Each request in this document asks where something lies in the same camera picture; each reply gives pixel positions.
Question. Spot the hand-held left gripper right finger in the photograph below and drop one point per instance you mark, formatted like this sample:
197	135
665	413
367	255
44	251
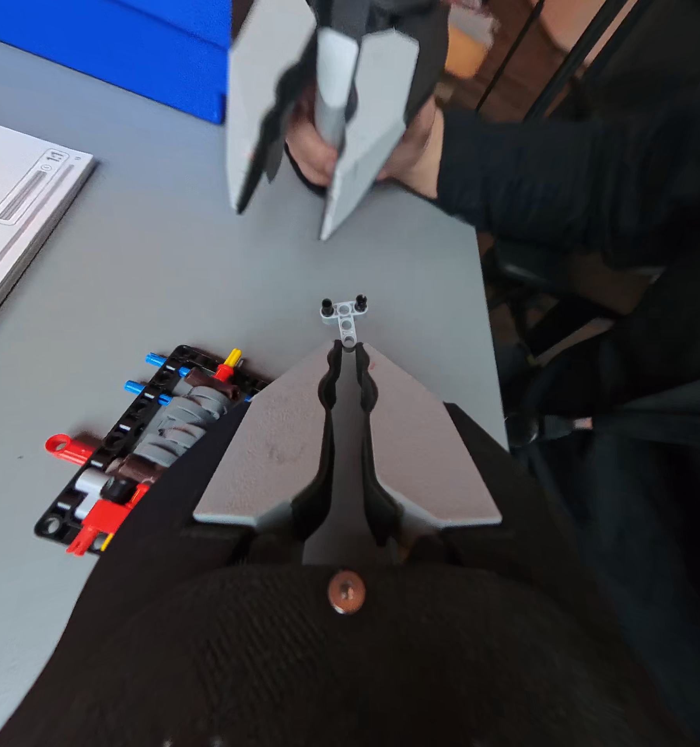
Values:
431	461

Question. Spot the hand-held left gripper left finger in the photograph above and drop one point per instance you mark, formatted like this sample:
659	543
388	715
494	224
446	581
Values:
268	455

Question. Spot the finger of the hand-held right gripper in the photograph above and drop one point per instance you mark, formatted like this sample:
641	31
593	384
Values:
256	70
385	93

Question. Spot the lego engine frame assembly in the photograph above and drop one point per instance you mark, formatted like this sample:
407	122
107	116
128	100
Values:
169	420

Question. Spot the grey T-shaped lego beam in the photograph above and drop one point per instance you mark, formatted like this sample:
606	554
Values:
345	312

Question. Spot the person's right forearm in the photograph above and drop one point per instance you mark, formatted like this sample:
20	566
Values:
560	181

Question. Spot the lego instruction booklet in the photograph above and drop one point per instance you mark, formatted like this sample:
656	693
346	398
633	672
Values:
11	192

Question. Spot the person's right hand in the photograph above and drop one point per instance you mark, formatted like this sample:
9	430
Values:
423	152

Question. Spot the blue plastic storage bin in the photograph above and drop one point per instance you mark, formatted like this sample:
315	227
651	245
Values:
122	46

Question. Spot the black office chair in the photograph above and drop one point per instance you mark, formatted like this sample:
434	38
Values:
536	274

